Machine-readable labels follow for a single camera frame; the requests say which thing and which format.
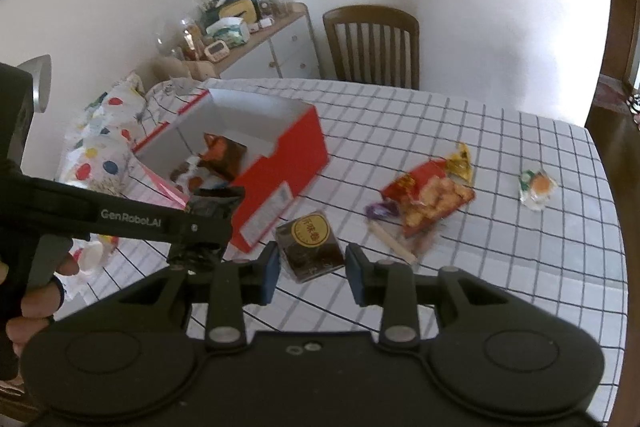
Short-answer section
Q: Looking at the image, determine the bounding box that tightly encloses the white sideboard with wooden top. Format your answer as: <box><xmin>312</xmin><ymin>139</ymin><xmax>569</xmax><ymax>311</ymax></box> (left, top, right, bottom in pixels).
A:
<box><xmin>152</xmin><ymin>3</ymin><xmax>321</xmax><ymax>84</ymax></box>

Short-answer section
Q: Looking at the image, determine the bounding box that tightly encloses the black crinkled snack packet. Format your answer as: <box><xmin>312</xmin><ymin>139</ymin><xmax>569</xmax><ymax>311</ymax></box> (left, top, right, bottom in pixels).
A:
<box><xmin>167</xmin><ymin>185</ymin><xmax>247</xmax><ymax>276</ymax></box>

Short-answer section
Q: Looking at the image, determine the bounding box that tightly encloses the small purple snack packet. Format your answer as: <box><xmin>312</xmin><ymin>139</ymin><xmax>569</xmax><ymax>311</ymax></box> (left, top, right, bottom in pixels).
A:
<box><xmin>363</xmin><ymin>200</ymin><xmax>401</xmax><ymax>222</ymax></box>

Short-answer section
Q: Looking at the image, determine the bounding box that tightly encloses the green and white tissue pack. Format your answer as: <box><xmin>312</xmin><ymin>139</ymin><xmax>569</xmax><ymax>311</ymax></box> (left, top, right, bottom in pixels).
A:
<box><xmin>205</xmin><ymin>17</ymin><xmax>250</xmax><ymax>46</ymax></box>

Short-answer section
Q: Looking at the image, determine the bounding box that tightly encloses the small white timer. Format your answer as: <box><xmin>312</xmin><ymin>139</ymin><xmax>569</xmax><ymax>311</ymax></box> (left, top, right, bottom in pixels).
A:
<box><xmin>205</xmin><ymin>39</ymin><xmax>231</xmax><ymax>62</ymax></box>

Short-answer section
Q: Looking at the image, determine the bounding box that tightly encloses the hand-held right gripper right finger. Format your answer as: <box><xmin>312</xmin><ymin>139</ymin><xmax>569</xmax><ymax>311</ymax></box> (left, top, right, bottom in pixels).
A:
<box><xmin>346</xmin><ymin>243</ymin><xmax>507</xmax><ymax>352</ymax></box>

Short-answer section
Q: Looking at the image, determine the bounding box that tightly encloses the person's left hand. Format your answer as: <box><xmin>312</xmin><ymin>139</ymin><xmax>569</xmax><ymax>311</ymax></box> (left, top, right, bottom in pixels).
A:
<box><xmin>5</xmin><ymin>254</ymin><xmax>81</xmax><ymax>360</ymax></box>

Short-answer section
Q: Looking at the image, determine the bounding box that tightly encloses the white cup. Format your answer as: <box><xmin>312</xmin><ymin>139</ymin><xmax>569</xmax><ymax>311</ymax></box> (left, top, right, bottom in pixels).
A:
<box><xmin>74</xmin><ymin>240</ymin><xmax>109</xmax><ymax>276</ymax></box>

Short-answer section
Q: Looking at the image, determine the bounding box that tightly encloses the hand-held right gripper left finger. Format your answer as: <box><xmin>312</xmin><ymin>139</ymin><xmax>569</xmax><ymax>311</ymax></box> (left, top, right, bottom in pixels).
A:
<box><xmin>115</xmin><ymin>241</ymin><xmax>282</xmax><ymax>352</ymax></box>

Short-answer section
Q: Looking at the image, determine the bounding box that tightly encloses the small white green snack packet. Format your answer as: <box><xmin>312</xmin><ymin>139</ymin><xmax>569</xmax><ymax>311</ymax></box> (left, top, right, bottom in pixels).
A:
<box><xmin>518</xmin><ymin>169</ymin><xmax>559</xmax><ymax>210</ymax></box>

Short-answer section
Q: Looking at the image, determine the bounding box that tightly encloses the white red chocolate snack packet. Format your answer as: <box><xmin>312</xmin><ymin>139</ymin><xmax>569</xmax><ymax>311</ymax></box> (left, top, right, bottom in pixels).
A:
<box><xmin>169</xmin><ymin>154</ymin><xmax>227</xmax><ymax>198</ymax></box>

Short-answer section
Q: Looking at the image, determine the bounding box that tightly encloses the dark brown door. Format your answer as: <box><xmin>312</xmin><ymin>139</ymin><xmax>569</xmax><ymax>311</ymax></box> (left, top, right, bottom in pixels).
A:
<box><xmin>582</xmin><ymin>0</ymin><xmax>640</xmax><ymax>138</ymax></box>

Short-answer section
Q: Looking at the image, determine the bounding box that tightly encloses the red chip packet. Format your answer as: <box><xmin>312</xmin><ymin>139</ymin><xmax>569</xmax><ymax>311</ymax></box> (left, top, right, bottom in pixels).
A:
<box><xmin>380</xmin><ymin>159</ymin><xmax>476</xmax><ymax>254</ymax></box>

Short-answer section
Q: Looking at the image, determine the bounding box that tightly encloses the red doormat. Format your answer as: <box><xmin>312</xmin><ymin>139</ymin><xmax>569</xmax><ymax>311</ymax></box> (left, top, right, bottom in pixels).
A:
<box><xmin>594</xmin><ymin>78</ymin><xmax>632</xmax><ymax>114</ymax></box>

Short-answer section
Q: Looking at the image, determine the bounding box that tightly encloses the brown wooden chair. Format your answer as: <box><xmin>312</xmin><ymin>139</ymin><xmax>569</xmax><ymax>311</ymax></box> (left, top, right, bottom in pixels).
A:
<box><xmin>322</xmin><ymin>6</ymin><xmax>421</xmax><ymax>90</ymax></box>

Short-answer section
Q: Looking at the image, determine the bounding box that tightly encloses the group of small glass jars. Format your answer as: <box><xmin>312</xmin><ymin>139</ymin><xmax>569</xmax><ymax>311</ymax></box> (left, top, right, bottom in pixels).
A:
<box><xmin>257</xmin><ymin>0</ymin><xmax>294</xmax><ymax>20</ymax></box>

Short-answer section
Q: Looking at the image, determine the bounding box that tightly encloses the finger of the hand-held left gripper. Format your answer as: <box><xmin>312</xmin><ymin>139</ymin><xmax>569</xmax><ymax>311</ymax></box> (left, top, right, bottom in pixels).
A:
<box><xmin>169</xmin><ymin>214</ymin><xmax>235</xmax><ymax>250</ymax></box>

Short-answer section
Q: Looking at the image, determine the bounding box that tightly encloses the beige stick snack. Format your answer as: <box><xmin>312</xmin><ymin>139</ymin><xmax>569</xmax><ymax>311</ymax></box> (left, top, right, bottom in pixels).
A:
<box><xmin>367</xmin><ymin>219</ymin><xmax>419</xmax><ymax>266</ymax></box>

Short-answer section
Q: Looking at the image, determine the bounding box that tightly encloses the small yellow snack packet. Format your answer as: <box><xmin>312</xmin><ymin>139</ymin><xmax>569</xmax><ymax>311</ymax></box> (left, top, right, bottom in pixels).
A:
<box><xmin>445</xmin><ymin>142</ymin><xmax>474</xmax><ymax>183</ymax></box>

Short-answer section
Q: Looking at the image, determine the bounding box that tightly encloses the brown orange snack packet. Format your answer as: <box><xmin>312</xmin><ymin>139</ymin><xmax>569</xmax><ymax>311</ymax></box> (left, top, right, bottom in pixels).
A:
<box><xmin>197</xmin><ymin>132</ymin><xmax>249</xmax><ymax>182</ymax></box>

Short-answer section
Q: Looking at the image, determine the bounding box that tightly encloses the red cardboard box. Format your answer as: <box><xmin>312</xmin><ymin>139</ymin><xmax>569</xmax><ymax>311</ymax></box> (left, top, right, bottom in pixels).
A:
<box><xmin>129</xmin><ymin>88</ymin><xmax>331</xmax><ymax>254</ymax></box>

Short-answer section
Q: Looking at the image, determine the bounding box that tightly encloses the light wooden box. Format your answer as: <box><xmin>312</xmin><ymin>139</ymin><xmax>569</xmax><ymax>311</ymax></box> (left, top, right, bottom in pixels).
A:
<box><xmin>152</xmin><ymin>54</ymin><xmax>221</xmax><ymax>83</ymax></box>

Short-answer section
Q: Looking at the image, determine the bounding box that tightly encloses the dark brown square snack packet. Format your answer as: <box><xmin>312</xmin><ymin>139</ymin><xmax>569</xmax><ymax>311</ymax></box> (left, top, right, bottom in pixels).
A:
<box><xmin>274</xmin><ymin>209</ymin><xmax>346</xmax><ymax>283</ymax></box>

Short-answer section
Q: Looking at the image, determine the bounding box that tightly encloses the yellow and dark case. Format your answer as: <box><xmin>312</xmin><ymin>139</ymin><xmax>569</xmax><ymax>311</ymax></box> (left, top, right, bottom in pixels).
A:
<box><xmin>202</xmin><ymin>0</ymin><xmax>261</xmax><ymax>28</ymax></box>

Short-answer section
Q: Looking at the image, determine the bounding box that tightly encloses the clear glass dome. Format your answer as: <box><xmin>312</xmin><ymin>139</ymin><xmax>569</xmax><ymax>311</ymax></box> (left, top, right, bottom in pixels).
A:
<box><xmin>154</xmin><ymin>19</ymin><xmax>187</xmax><ymax>58</ymax></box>

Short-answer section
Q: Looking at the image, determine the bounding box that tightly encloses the balloon print gift bag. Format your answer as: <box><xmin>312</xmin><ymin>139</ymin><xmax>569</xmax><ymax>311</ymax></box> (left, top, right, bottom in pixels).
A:
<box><xmin>55</xmin><ymin>72</ymin><xmax>149</xmax><ymax>304</ymax></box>

